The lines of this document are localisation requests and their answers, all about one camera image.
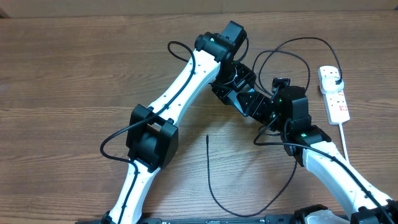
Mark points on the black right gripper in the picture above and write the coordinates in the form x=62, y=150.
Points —
x=256, y=106

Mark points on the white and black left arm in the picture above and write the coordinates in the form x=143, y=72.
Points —
x=152, y=134

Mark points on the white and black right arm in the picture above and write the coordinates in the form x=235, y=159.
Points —
x=287, y=113

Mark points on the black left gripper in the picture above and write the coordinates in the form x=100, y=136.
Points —
x=246, y=75

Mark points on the white power strip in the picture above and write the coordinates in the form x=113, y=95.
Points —
x=335, y=103

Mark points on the white USB charger adapter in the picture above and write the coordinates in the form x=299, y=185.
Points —
x=331, y=84

